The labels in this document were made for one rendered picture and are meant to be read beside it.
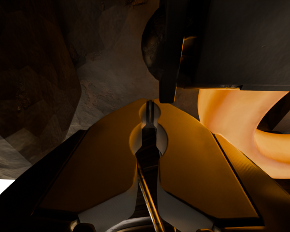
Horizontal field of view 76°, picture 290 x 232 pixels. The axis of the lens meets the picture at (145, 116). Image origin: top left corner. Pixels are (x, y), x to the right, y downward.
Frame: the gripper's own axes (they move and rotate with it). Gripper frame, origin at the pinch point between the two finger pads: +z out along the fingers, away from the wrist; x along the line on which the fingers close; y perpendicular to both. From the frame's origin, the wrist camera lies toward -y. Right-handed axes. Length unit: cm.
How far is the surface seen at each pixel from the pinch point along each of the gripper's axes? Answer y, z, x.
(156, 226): 13.9, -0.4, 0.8
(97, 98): 3.9, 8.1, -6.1
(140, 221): 19.2, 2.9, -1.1
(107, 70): 0.3, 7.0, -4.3
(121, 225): 22.6, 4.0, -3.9
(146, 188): 12.2, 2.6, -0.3
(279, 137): 5.2, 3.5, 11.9
